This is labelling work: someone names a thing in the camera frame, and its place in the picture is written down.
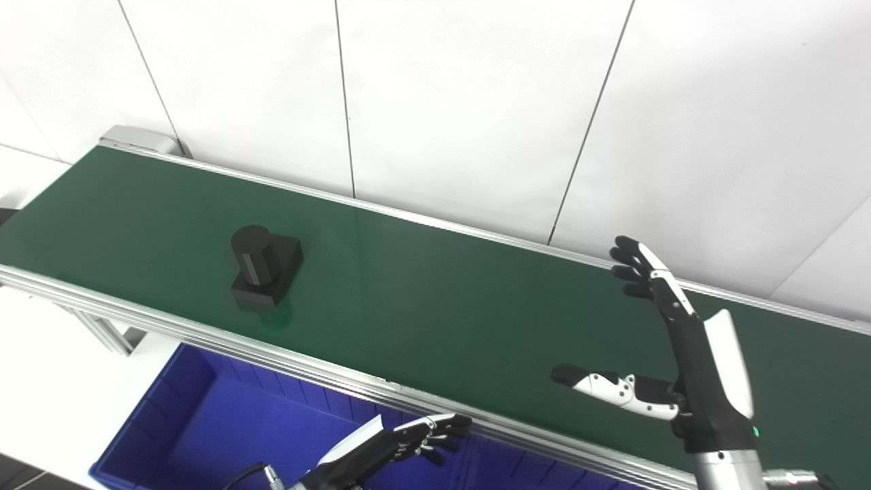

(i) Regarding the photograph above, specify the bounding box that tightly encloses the aluminium conveyor leg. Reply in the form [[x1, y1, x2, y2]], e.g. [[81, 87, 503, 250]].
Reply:
[[65, 306, 147, 356]]

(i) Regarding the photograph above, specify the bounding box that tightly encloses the black block with cylinder part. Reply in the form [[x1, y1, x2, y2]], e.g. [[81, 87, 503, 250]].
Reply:
[[230, 225, 304, 310]]

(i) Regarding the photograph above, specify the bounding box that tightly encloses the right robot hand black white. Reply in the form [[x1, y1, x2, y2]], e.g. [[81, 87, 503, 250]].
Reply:
[[551, 235, 757, 455]]

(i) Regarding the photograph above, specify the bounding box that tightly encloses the green conveyor belt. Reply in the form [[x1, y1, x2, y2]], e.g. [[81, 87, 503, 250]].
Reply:
[[0, 145, 871, 490], [0, 125, 871, 490]]

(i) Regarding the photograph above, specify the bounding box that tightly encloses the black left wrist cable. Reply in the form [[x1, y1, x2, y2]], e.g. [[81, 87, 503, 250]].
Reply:
[[223, 461, 286, 490]]

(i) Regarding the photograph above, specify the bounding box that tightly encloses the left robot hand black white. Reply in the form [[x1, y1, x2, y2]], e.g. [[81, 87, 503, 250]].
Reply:
[[303, 413, 472, 490]]

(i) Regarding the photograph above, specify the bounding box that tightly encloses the blue plastic bin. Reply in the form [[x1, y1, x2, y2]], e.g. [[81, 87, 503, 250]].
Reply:
[[476, 439, 651, 490], [90, 344, 477, 490]]

